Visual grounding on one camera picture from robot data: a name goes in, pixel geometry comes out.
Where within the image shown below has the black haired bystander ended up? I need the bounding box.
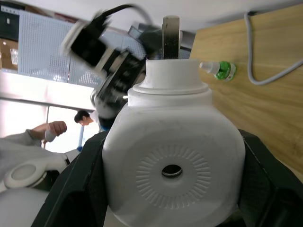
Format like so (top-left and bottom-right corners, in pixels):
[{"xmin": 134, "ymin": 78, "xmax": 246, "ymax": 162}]
[{"xmin": 74, "ymin": 110, "xmax": 95, "ymax": 126}]

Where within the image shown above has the blue-grey perforated pegboard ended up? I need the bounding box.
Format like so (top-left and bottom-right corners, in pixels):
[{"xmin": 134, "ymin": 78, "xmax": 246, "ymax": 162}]
[{"xmin": 17, "ymin": 9, "xmax": 148, "ymax": 88}]

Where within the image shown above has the blue pole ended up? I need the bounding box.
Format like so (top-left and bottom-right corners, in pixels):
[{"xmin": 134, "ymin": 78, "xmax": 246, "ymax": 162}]
[{"xmin": 78, "ymin": 125, "xmax": 85, "ymax": 150}]

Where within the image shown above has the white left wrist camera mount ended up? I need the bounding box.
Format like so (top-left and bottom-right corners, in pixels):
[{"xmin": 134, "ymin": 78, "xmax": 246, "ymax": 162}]
[{"xmin": 61, "ymin": 14, "xmax": 115, "ymax": 74}]

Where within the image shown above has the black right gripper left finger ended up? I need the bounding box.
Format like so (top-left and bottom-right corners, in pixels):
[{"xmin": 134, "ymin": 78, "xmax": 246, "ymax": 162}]
[{"xmin": 32, "ymin": 130, "xmax": 109, "ymax": 227}]

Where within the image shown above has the white handheld controller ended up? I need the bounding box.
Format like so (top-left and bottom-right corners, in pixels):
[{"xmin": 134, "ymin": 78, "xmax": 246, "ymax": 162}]
[{"xmin": 44, "ymin": 129, "xmax": 57, "ymax": 143}]

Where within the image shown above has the grey cable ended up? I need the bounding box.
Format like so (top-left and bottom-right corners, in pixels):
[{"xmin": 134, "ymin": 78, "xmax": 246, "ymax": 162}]
[{"xmin": 244, "ymin": 11, "xmax": 303, "ymax": 86}]

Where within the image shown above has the green mosquito liquid bottle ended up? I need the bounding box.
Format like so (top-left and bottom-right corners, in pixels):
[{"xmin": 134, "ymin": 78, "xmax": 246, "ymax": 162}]
[{"xmin": 199, "ymin": 61, "xmax": 237, "ymax": 82}]

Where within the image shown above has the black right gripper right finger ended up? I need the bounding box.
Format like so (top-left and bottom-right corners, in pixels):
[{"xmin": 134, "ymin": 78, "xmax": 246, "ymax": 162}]
[{"xmin": 236, "ymin": 129, "xmax": 303, "ymax": 227}]

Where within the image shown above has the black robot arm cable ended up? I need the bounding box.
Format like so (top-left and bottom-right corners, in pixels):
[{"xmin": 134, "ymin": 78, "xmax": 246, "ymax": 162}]
[{"xmin": 103, "ymin": 3, "xmax": 152, "ymax": 24}]

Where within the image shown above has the bystander bare hand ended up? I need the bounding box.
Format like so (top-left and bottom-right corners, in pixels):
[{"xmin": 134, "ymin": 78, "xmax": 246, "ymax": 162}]
[{"xmin": 46, "ymin": 121, "xmax": 68, "ymax": 137}]

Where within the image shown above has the brown cardboard box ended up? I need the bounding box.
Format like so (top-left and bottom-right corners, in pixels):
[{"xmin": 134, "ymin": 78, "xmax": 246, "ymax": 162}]
[{"xmin": 0, "ymin": 38, "xmax": 19, "ymax": 70}]

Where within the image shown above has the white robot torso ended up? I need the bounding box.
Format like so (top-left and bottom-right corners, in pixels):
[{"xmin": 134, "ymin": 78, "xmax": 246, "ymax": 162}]
[{"xmin": 0, "ymin": 151, "xmax": 71, "ymax": 227}]

